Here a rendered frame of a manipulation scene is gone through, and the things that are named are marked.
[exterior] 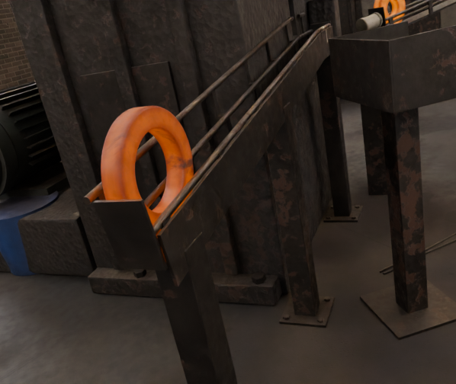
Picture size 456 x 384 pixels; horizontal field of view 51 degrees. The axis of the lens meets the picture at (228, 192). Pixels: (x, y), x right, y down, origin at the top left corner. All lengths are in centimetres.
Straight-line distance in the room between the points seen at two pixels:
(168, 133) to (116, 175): 13
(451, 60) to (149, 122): 61
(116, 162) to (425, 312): 98
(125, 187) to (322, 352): 80
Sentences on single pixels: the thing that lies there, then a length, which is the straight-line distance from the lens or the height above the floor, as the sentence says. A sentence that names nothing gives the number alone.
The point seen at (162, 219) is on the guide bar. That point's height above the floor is 59.
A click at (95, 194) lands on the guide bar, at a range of 66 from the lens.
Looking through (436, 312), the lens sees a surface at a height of 1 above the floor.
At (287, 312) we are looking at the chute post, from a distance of 140.
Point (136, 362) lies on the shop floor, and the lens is 139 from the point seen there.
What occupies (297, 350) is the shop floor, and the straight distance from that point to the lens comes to 129.
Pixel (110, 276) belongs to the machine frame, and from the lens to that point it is 169.
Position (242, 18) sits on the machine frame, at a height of 80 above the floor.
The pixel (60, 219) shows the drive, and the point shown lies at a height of 24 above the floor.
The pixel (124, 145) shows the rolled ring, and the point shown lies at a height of 70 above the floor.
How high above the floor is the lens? 83
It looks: 21 degrees down
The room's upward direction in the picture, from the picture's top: 12 degrees counter-clockwise
